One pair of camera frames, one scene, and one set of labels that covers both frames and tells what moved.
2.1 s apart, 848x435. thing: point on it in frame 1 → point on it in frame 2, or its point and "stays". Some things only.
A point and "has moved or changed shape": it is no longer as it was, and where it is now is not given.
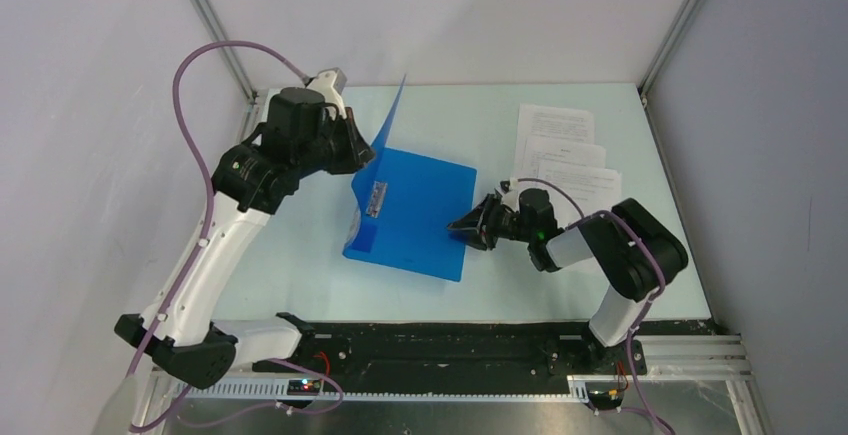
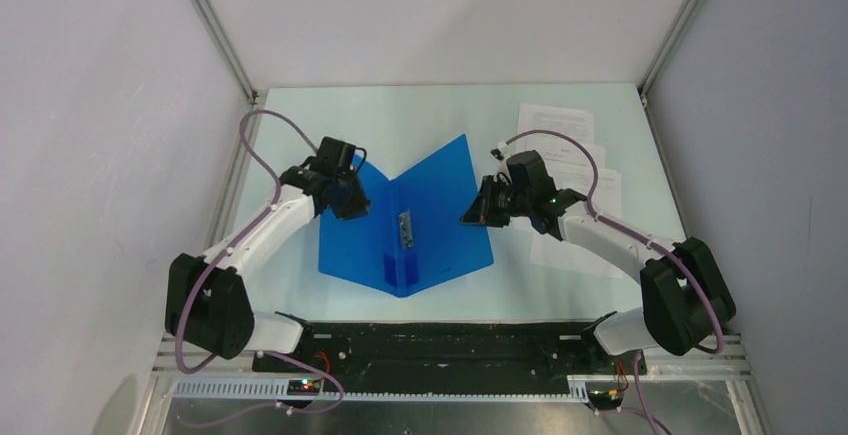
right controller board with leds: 605,395 stays
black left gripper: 358,150 → 359,207
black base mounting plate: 464,351 stays
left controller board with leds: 303,387 stays
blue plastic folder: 404,204 has moved or changed shape
